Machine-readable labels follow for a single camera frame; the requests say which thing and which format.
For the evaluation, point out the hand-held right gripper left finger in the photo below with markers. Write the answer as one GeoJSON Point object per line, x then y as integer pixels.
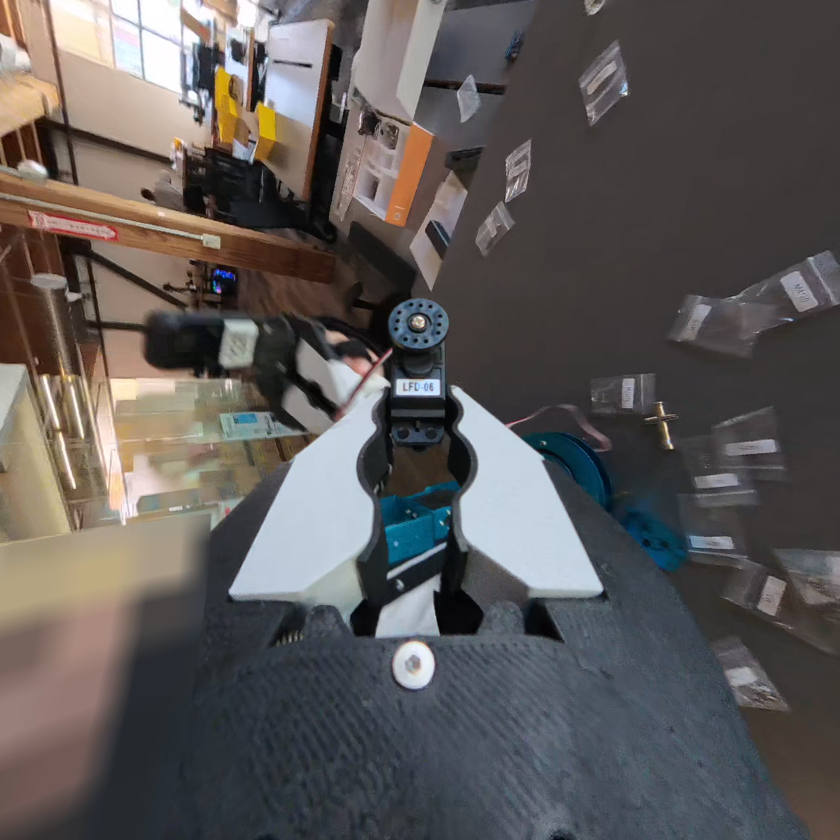
{"type": "Point", "coordinates": [308, 525]}

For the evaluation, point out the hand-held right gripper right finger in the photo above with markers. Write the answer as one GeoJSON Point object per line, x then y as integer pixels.
{"type": "Point", "coordinates": [525, 525]}

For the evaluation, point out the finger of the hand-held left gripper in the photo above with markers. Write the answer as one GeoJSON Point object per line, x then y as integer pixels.
{"type": "Point", "coordinates": [308, 412]}
{"type": "Point", "coordinates": [325, 374]}

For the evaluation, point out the black servo motor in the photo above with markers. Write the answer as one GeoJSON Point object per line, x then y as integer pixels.
{"type": "Point", "coordinates": [418, 367]}

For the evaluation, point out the blue toy robot arm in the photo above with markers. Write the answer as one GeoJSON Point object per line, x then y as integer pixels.
{"type": "Point", "coordinates": [407, 525]}

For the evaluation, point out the slotted wood edged desk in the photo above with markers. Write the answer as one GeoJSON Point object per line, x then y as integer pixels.
{"type": "Point", "coordinates": [295, 98]}

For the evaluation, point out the dark grey desk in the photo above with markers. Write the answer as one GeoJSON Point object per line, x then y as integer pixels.
{"type": "Point", "coordinates": [689, 197]}

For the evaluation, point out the person's left hand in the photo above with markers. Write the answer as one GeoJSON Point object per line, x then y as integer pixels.
{"type": "Point", "coordinates": [359, 365]}

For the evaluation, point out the blue round metal base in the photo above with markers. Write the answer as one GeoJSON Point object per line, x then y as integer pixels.
{"type": "Point", "coordinates": [577, 469]}

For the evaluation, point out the blue metal flange part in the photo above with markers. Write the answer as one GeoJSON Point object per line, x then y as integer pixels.
{"type": "Point", "coordinates": [656, 541]}

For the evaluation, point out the brass cross wrench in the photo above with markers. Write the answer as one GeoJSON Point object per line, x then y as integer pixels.
{"type": "Point", "coordinates": [663, 426]}

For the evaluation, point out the black rectangular device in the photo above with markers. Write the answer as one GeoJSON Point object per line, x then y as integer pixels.
{"type": "Point", "coordinates": [437, 239]}

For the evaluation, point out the white paper sheet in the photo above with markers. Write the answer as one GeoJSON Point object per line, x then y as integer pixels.
{"type": "Point", "coordinates": [453, 203]}

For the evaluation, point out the orange white cardboard box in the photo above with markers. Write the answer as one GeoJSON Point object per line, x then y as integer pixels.
{"type": "Point", "coordinates": [410, 177]}

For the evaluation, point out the yellow cardboard box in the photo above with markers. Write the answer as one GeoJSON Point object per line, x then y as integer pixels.
{"type": "Point", "coordinates": [226, 105]}
{"type": "Point", "coordinates": [266, 131]}

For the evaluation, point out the small black part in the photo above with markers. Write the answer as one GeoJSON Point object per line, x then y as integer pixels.
{"type": "Point", "coordinates": [464, 159]}

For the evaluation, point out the distant grid window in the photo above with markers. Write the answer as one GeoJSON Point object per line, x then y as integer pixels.
{"type": "Point", "coordinates": [157, 52]}

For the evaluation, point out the white cardboard box lid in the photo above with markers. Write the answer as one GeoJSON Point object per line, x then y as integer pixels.
{"type": "Point", "coordinates": [394, 59]}

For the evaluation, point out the small blue part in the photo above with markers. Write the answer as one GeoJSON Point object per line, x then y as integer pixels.
{"type": "Point", "coordinates": [515, 46]}

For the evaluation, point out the group of clear parts bags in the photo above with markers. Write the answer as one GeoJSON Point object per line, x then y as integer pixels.
{"type": "Point", "coordinates": [604, 85]}

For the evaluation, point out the wooden support post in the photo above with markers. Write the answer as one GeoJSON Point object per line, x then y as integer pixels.
{"type": "Point", "coordinates": [197, 229]}

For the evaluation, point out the silver ventilation duct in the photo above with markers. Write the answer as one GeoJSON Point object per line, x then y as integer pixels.
{"type": "Point", "coordinates": [56, 328]}

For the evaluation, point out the red wall sign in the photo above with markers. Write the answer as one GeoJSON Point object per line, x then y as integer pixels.
{"type": "Point", "coordinates": [72, 226]}

